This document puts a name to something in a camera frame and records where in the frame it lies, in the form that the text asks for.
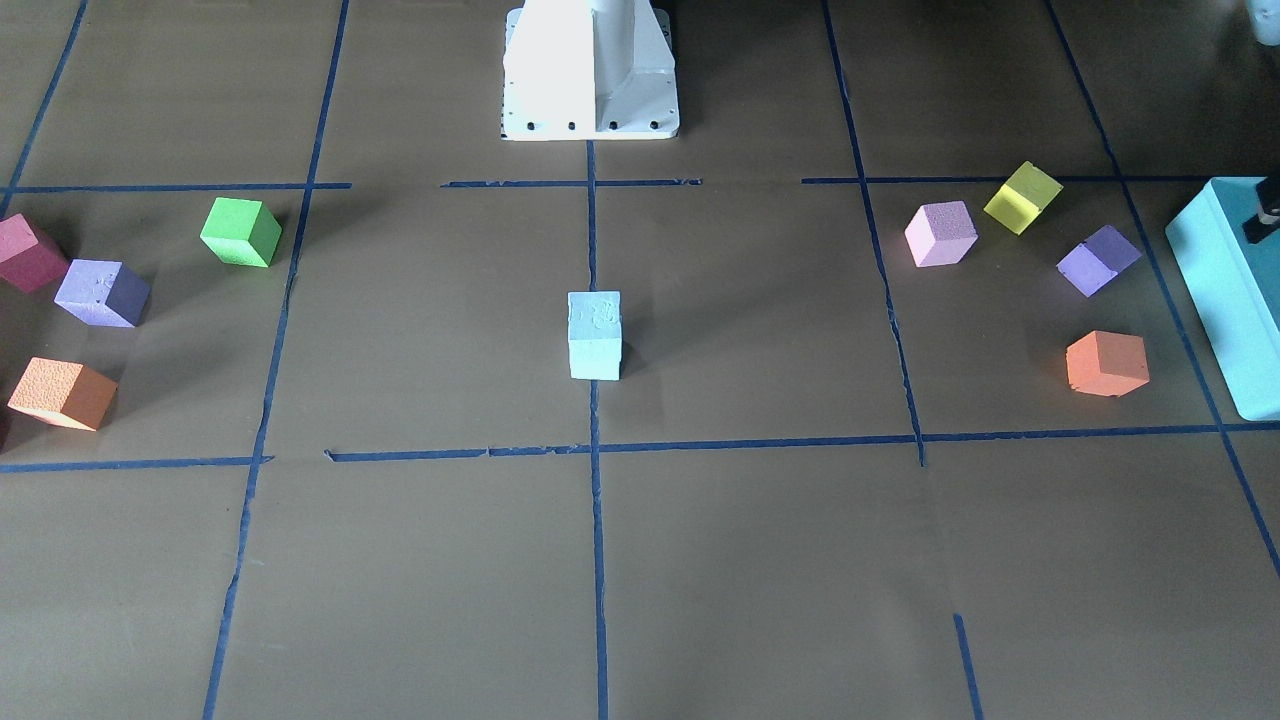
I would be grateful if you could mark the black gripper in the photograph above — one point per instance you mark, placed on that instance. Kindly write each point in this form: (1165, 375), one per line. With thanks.
(1259, 229)

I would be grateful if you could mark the light blue foam block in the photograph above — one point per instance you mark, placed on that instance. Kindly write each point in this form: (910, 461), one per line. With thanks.
(596, 360)
(594, 316)

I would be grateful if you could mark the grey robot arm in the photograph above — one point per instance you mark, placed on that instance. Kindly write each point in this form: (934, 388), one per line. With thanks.
(1264, 16)

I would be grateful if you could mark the teal plastic bin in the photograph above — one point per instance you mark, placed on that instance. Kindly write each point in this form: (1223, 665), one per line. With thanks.
(1235, 286)

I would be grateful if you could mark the purple foam block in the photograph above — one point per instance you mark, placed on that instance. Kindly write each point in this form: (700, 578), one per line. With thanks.
(1098, 260)
(103, 293)

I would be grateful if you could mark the orange foam block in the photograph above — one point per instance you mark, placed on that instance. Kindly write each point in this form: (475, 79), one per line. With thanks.
(1107, 364)
(69, 395)

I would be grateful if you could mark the yellow foam block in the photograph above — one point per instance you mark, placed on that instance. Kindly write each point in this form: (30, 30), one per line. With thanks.
(1022, 198)

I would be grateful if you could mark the green foam block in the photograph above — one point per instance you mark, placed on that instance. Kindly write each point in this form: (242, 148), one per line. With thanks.
(241, 232)

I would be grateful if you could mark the dark pink foam block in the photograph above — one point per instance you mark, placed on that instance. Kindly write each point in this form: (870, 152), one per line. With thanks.
(30, 259)

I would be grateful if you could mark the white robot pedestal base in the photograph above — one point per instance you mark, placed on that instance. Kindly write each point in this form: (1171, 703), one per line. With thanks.
(587, 71)

